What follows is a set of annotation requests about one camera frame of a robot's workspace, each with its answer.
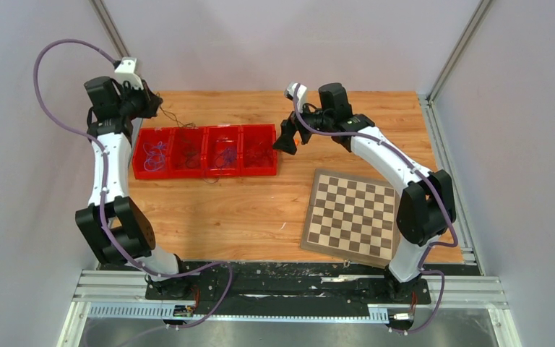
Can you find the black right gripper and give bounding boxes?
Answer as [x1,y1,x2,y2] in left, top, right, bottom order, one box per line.
[272,96,333,155]

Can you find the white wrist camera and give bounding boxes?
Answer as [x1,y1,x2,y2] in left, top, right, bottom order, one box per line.
[114,56,145,90]
[284,82,308,103]

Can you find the aluminium frame rail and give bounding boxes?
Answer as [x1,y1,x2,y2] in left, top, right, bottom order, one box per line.
[58,263,521,346]

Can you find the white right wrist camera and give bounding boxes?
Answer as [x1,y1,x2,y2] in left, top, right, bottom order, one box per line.
[284,82,308,103]

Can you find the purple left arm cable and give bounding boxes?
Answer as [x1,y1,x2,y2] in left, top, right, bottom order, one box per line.
[33,39,234,331]

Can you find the red plastic compartment tray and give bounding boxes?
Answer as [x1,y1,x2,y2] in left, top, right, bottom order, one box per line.
[132,124,278,180]

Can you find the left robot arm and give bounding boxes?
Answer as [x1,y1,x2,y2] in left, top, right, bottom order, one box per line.
[75,76,193,299]

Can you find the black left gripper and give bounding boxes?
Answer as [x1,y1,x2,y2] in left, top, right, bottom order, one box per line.
[116,80,163,121]

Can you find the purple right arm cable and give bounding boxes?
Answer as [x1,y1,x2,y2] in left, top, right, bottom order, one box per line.
[291,84,460,335]

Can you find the blue cable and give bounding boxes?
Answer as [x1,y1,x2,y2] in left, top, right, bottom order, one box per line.
[142,140,169,174]

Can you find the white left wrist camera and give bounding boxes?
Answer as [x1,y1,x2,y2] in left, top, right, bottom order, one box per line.
[114,56,145,90]

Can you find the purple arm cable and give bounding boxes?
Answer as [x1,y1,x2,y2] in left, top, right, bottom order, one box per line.
[291,84,460,335]
[33,39,234,331]

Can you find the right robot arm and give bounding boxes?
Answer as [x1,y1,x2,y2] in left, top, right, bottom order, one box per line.
[273,82,458,302]

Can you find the wooden chessboard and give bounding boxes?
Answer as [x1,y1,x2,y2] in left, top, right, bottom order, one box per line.
[300,169,400,268]

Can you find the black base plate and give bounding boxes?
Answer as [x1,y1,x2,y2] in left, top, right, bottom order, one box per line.
[98,258,482,317]

